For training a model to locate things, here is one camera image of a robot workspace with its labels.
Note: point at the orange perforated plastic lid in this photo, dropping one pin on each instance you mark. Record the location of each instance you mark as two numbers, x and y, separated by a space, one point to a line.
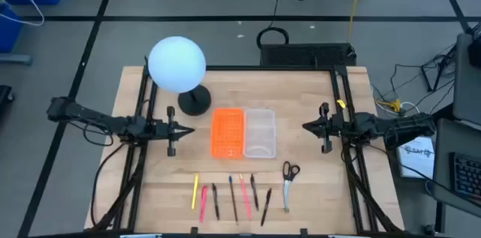
228 133

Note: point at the yellow highlighter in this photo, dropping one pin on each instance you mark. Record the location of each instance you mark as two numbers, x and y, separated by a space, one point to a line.
195 191

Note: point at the clear plastic supply box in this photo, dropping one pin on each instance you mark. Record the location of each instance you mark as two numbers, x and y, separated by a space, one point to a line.
260 133

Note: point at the pink pencil yellow eraser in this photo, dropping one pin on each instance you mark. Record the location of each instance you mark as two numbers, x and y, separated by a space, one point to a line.
245 196

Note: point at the black mesh computer case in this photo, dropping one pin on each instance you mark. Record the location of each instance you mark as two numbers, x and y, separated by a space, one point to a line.
308 55

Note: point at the yellow plug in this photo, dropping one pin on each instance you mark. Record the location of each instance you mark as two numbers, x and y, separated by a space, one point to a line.
391 105

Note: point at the black metal rig frame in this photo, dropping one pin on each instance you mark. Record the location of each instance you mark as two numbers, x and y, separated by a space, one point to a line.
263 68

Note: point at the black gel pen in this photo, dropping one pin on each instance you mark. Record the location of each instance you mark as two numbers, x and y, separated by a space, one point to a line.
215 200
255 193

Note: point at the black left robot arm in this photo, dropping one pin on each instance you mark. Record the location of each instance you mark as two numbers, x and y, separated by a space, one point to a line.
75 110

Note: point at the white globe lamp black base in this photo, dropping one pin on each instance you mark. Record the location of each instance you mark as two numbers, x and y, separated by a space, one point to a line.
176 63

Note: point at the black table clamp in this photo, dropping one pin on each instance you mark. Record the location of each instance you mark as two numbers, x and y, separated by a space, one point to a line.
194 231
304 232

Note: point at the black marker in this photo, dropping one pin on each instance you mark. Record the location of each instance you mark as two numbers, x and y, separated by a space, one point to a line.
266 207

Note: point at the black floor object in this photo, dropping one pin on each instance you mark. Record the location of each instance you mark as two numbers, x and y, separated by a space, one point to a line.
5 97

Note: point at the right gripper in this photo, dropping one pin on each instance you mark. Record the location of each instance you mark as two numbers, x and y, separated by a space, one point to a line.
332 127

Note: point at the white printed booklet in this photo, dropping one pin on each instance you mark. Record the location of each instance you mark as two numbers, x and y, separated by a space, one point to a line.
417 159

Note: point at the grey desk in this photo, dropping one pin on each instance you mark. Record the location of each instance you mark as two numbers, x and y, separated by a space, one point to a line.
467 80
447 140

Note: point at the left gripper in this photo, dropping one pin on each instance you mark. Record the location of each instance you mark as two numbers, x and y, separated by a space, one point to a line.
171 133

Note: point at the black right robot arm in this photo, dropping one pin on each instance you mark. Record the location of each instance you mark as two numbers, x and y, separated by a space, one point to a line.
406 123

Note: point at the black keyboard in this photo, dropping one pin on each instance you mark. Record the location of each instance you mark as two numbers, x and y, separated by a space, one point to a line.
467 176

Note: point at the brown pencil blue eraser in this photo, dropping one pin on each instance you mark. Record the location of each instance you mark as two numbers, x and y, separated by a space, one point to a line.
233 199

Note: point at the grey shelf base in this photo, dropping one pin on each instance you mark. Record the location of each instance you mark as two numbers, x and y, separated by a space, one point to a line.
15 59

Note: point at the pink highlighter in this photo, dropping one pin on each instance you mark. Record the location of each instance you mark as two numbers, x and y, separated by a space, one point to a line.
203 204

